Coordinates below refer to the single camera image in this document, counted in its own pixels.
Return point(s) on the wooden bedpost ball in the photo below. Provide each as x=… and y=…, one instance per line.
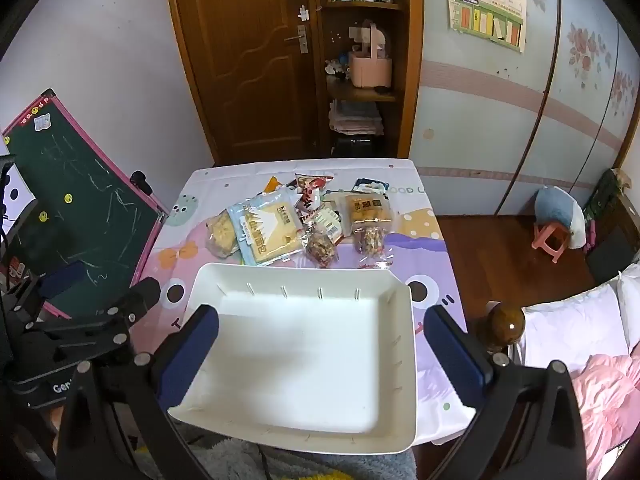
x=505, y=325

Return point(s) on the brown biscuit packet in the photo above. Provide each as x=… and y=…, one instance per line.
x=367, y=212

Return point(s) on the orange white snack packet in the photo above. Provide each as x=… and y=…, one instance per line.
x=272, y=184

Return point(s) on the pink blanket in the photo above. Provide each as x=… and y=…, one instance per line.
x=610, y=395

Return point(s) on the red snack packet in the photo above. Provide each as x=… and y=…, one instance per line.
x=311, y=192

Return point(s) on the pink plastic stool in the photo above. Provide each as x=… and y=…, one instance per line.
x=545, y=240

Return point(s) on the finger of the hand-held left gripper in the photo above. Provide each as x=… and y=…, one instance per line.
x=65, y=275
x=142, y=294

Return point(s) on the black bag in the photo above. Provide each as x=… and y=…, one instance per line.
x=610, y=260

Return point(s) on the wooden corner shelf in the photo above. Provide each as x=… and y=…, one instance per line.
x=410, y=60

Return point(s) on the black box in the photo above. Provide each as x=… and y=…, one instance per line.
x=357, y=146

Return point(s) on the small toy figurines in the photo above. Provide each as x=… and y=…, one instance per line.
x=336, y=70

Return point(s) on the green chalkboard pink frame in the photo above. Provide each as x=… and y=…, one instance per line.
x=75, y=185

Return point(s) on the small clear cracker packet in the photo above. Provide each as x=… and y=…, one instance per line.
x=222, y=235

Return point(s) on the cartoon printed tablecloth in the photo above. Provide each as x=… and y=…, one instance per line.
x=435, y=260

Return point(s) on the folded towels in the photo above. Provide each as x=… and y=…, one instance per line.
x=355, y=117

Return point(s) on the white plastic tray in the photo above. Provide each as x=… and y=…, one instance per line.
x=300, y=350

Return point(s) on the green cloth bag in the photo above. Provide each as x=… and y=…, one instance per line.
x=605, y=192

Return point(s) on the floral wardrobe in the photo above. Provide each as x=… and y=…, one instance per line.
x=475, y=125

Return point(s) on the white label snack packet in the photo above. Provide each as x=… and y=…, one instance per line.
x=327, y=220

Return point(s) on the clear nut packet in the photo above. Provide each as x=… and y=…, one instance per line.
x=320, y=247
x=370, y=244

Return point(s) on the blue snack packet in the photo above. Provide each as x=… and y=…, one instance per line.
x=370, y=186

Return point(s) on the pink stool with blue cushion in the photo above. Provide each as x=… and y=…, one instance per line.
x=555, y=207

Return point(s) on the wall poster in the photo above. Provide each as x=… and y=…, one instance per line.
x=485, y=10

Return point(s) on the black chalkboard knob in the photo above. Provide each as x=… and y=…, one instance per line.
x=140, y=181

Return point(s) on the white pillow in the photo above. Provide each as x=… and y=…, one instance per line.
x=575, y=325

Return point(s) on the grey rug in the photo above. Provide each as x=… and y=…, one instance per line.
x=300, y=467

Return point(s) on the pink basket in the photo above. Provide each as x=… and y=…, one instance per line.
x=370, y=70

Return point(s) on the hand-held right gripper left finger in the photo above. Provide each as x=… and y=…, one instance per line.
x=195, y=350

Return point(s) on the wooden door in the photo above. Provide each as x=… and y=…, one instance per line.
x=240, y=60

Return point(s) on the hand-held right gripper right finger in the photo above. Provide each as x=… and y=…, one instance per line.
x=455, y=360

